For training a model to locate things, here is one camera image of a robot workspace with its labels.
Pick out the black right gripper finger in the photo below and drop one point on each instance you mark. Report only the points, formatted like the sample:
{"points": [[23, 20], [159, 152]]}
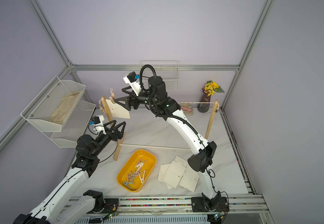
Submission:
{"points": [[124, 102], [128, 90]]}

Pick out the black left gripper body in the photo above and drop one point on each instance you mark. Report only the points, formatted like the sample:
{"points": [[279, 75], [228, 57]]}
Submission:
{"points": [[112, 137]]}

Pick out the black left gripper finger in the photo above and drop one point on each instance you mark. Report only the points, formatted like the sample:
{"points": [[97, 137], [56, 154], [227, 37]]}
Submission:
{"points": [[119, 130], [109, 126]]}

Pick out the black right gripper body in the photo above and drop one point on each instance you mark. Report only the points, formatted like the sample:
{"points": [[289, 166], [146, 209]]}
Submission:
{"points": [[135, 99]]}

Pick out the white clothespin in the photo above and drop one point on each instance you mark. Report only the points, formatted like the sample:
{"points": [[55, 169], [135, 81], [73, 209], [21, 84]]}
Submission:
{"points": [[138, 168], [142, 176]]}

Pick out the teal clothespin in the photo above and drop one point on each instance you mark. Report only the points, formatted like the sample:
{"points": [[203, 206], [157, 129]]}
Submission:
{"points": [[126, 184]]}

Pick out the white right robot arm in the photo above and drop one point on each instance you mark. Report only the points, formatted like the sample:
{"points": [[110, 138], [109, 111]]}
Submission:
{"points": [[148, 89]]}

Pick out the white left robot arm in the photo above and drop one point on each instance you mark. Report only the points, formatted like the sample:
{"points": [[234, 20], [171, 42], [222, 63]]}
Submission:
{"points": [[72, 173]]}

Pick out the yellow plastic tray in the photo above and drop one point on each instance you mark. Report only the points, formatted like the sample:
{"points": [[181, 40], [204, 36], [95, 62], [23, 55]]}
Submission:
{"points": [[129, 166]]}

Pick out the beige cloth in basket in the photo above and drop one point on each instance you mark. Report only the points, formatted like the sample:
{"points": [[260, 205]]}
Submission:
{"points": [[60, 114]]}

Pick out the white mesh shelf basket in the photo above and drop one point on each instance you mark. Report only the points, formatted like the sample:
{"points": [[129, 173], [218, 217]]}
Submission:
{"points": [[38, 111]]}

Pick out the dark vase with yellow flowers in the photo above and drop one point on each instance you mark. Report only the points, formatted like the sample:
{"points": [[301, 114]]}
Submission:
{"points": [[209, 89]]}

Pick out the wooden clothesline rack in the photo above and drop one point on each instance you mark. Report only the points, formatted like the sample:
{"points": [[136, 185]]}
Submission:
{"points": [[144, 130]]}

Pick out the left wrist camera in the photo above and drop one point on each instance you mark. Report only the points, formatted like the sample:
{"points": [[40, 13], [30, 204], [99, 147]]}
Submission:
{"points": [[96, 125]]}

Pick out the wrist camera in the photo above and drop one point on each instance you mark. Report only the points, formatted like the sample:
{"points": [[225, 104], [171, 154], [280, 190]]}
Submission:
{"points": [[133, 80], [96, 125]]}

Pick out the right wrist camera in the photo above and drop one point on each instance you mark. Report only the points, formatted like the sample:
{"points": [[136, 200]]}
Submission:
{"points": [[133, 80]]}

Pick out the white wire wall basket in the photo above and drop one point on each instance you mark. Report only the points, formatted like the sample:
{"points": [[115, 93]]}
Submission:
{"points": [[167, 70]]}

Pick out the purple pink handled tool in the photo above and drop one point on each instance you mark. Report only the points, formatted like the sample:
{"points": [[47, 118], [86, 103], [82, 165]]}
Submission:
{"points": [[187, 109]]}

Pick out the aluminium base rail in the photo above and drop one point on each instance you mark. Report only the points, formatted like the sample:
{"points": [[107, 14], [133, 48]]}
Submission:
{"points": [[157, 206]]}

